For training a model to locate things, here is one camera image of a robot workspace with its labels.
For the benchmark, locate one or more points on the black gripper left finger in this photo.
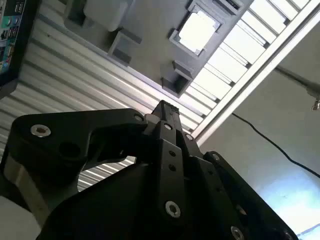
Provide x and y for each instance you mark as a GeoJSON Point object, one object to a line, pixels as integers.
{"type": "Point", "coordinates": [62, 135]}

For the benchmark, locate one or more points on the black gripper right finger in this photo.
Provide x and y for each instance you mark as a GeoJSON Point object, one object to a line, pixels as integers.
{"type": "Point", "coordinates": [225, 190]}

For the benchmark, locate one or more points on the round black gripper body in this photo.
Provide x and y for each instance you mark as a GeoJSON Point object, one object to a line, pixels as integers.
{"type": "Point", "coordinates": [112, 210]}

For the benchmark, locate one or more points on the silver CPU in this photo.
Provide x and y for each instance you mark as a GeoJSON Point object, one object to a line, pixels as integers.
{"type": "Point", "coordinates": [197, 31]}

